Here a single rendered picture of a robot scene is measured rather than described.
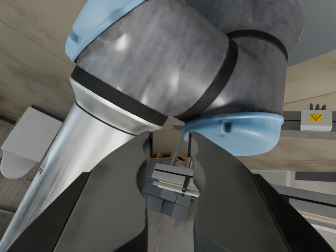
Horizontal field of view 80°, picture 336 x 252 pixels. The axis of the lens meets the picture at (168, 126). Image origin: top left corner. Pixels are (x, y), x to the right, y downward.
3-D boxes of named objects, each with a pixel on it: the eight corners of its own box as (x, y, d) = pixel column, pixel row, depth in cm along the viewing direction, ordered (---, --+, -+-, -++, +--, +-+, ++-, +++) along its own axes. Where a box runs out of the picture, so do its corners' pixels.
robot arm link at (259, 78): (239, 101, 38) (225, 170, 32) (182, 61, 33) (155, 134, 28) (308, 73, 28) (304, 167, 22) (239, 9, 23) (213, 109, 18)
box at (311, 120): (332, 109, 94) (332, 126, 90) (331, 115, 97) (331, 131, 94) (301, 109, 100) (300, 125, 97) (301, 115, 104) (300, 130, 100)
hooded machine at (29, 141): (28, 109, 443) (-13, 170, 389) (29, 102, 395) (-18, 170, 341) (60, 124, 476) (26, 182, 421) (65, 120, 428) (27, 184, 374)
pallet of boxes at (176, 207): (169, 165, 506) (155, 211, 463) (146, 154, 473) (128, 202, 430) (200, 166, 420) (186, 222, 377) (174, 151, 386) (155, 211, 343)
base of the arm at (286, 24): (239, 68, 44) (231, 106, 40) (191, 19, 37) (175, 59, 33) (322, 32, 32) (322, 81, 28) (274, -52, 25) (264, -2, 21)
